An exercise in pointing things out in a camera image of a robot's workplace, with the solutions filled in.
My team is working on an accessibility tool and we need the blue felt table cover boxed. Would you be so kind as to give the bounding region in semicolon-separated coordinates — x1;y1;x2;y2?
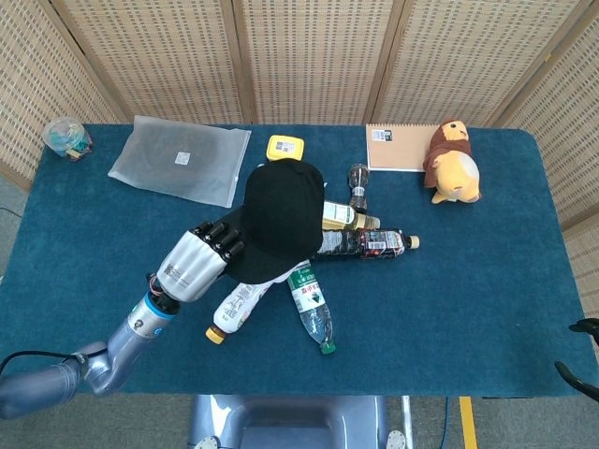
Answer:
0;122;599;398

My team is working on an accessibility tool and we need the yellow lidded box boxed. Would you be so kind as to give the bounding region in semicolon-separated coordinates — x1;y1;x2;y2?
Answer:
265;134;306;165

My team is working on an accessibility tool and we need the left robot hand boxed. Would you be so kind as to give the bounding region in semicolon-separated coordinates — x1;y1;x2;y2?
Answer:
155;220;247;302

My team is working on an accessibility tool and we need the small dark grinder bottle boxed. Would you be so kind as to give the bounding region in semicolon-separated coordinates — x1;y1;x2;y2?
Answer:
347;163;371;210

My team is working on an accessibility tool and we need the dark coffee bottle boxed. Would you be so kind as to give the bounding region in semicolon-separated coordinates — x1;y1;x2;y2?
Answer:
315;227;420;261

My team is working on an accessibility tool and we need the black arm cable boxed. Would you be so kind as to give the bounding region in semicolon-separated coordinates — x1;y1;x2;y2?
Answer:
0;350;80;376

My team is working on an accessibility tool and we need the yellow brown plush toy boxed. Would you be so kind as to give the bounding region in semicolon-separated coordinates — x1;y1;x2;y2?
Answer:
423;118;483;205

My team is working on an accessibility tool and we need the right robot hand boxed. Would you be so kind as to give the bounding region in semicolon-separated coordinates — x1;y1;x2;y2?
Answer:
554;316;599;401

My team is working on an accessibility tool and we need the white label tea bottle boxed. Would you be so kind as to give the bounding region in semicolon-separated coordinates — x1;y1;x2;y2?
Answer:
205;279;272;346

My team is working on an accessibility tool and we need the kraft spiral notebook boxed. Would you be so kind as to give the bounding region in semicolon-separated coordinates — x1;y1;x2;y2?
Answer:
365;122;446;174

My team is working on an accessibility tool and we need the clear jar of clips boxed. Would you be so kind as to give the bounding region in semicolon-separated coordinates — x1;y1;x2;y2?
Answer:
42;117;94;163

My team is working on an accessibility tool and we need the yellow floor tape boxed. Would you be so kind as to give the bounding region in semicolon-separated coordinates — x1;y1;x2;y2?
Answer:
459;396;479;449

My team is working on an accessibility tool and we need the woven bamboo folding screen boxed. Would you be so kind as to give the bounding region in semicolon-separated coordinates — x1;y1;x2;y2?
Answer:
0;0;599;324

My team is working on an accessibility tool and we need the translucent zip bag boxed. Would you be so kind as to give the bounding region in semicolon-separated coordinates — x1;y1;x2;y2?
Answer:
107;115;253;196

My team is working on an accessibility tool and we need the white table leg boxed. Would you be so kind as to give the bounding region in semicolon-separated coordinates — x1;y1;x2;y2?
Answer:
401;395;416;449

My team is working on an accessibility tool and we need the yellow tea bottle green label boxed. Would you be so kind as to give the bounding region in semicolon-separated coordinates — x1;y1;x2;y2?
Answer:
320;199;382;231

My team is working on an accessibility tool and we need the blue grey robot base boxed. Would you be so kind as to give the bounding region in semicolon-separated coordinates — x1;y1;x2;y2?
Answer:
186;394;416;449

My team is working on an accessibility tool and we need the green cap water bottle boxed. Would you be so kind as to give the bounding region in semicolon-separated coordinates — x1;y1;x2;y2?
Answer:
285;261;337;355

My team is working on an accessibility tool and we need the black baseball cap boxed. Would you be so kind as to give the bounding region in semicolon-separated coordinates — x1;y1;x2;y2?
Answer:
212;161;325;285

